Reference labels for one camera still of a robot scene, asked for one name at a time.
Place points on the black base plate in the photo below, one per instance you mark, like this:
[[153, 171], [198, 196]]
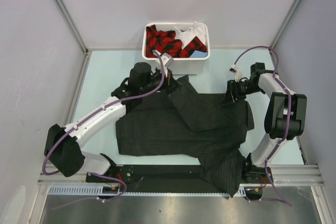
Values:
[[133, 173]]

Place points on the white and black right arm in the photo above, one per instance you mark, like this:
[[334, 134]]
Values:
[[284, 119]]

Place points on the white slotted cable duct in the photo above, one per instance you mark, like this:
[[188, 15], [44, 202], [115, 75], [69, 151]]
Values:
[[92, 190]]

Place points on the dark pinstriped long sleeve shirt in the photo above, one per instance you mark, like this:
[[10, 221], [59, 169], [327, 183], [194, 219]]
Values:
[[186, 122]]

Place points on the white plastic bin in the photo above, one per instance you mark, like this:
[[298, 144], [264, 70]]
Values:
[[180, 65]]

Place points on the aluminium frame rail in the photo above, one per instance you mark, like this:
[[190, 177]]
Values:
[[282, 175]]

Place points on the light blue shirt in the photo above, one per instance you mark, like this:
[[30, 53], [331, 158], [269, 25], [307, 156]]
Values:
[[199, 54]]

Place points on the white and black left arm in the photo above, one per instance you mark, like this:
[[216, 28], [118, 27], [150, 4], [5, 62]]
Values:
[[64, 143]]

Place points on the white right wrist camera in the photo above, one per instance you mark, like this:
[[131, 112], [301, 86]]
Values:
[[238, 74]]

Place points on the white shirt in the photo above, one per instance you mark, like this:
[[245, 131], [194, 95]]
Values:
[[188, 34]]

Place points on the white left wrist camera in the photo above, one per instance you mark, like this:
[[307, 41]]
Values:
[[162, 59]]

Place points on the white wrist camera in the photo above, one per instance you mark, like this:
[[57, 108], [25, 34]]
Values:
[[238, 74], [162, 59]]

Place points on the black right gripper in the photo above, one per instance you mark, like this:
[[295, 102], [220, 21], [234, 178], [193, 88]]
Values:
[[232, 93]]

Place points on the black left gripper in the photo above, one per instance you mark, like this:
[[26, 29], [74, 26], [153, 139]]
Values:
[[169, 83]]

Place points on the red black plaid shirt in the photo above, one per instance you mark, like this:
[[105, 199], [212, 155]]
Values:
[[164, 41]]

